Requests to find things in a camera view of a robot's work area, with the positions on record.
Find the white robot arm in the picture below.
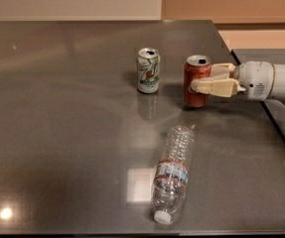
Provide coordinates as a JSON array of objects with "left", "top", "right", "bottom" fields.
[{"left": 190, "top": 61, "right": 285, "bottom": 104}]

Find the red coke can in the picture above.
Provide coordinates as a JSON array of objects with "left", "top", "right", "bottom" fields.
[{"left": 184, "top": 55, "right": 212, "bottom": 108}]

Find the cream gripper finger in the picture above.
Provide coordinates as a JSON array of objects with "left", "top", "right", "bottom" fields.
[
  {"left": 190, "top": 78, "right": 245, "bottom": 97},
  {"left": 211, "top": 62, "right": 235, "bottom": 79}
]

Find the clear plastic water bottle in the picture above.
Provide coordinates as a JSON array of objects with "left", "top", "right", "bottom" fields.
[{"left": 151, "top": 125, "right": 195, "bottom": 225}]

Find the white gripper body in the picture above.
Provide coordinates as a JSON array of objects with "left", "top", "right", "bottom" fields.
[{"left": 233, "top": 61, "right": 275, "bottom": 101}]

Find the white green 7up can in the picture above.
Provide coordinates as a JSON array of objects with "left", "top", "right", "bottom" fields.
[{"left": 137, "top": 48, "right": 160, "bottom": 94}]

